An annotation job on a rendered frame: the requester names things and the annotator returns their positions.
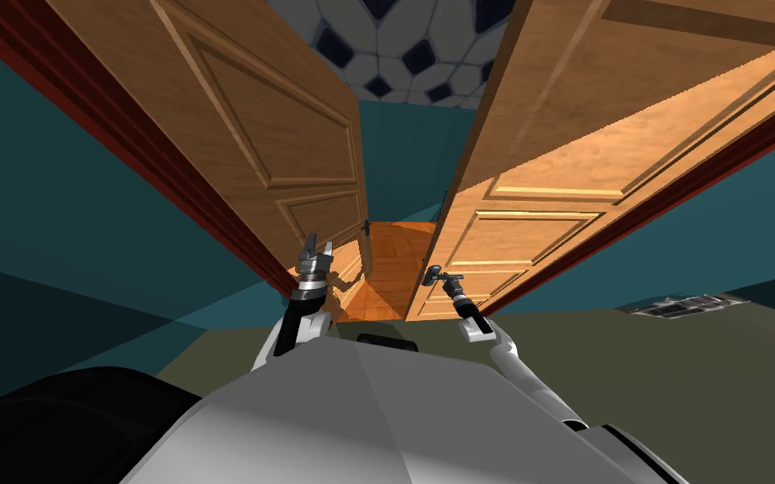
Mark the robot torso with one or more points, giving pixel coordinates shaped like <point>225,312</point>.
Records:
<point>374,417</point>

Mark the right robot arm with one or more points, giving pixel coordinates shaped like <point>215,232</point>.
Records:
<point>525,373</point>

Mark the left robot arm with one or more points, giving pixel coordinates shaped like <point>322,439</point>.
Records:
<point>58,430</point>

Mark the grey flat rectangular object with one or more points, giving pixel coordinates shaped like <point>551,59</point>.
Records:
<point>683,306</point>

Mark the wooden panelled door leaf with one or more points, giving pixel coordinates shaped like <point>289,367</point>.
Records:
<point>253,114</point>
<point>603,154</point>

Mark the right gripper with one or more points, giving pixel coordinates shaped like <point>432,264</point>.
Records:
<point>451,279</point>

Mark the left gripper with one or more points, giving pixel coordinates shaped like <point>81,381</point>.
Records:
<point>313,264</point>

